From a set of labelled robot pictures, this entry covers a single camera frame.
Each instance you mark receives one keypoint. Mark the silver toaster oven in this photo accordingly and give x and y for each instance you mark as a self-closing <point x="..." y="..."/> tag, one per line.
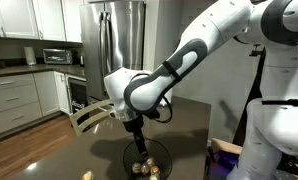
<point x="57" y="56"/>

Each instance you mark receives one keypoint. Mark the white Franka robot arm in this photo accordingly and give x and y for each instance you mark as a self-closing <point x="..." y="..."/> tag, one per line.
<point x="279" y="126"/>

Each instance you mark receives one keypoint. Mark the white lower kitchen cabinets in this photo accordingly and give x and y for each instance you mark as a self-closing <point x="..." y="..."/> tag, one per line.
<point x="15" y="100"/>

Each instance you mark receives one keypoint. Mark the stainless steel refrigerator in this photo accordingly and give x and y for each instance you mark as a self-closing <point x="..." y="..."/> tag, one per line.
<point x="122" y="40"/>

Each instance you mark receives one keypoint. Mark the brown cardboard box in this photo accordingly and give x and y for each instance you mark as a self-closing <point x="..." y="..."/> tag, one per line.
<point x="224" y="146"/>

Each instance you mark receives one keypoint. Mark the pale wooden chair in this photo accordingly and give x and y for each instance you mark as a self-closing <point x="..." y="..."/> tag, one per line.
<point x="89" y="115"/>

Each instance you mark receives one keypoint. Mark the white upper kitchen cabinets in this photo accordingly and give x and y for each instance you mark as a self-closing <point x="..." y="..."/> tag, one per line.
<point x="19" y="18"/>

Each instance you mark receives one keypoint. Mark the blue lit device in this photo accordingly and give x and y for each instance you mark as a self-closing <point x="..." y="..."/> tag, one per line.
<point x="224" y="160"/>

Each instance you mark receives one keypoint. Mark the small round bread roll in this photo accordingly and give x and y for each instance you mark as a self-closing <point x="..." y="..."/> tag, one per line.
<point x="150" y="162"/>
<point x="136" y="167"/>
<point x="155" y="170"/>
<point x="145" y="169"/>

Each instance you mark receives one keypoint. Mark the dark kettle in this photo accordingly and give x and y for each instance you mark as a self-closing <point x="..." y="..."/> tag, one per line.
<point x="81" y="60"/>

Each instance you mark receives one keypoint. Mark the black stand frame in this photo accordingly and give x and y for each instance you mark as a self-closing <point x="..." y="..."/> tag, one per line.
<point x="252" y="100"/>

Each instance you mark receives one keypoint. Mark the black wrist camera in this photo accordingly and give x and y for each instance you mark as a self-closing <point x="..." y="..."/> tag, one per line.
<point x="152" y="114"/>

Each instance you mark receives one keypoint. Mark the black mesh basket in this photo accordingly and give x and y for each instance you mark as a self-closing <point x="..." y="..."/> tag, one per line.
<point x="162" y="155"/>

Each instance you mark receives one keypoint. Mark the dark kitchen countertop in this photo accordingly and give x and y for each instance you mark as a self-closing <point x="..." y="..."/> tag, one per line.
<point x="39" y="68"/>

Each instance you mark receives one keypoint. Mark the black camera clamp mount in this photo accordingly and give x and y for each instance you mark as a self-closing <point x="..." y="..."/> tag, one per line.
<point x="255" y="50"/>

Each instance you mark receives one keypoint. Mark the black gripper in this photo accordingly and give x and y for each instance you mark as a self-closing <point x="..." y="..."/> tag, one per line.
<point x="133" y="124"/>

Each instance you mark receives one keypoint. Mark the loose bread roll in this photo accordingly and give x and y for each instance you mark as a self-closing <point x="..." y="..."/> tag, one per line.
<point x="87" y="175"/>

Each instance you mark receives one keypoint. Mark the black built-in wine cooler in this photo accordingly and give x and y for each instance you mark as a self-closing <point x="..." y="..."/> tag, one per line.
<point x="77" y="95"/>

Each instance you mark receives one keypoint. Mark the white kitchen cabinets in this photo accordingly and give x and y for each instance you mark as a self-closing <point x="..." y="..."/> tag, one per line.
<point x="19" y="18"/>
<point x="15" y="100"/>

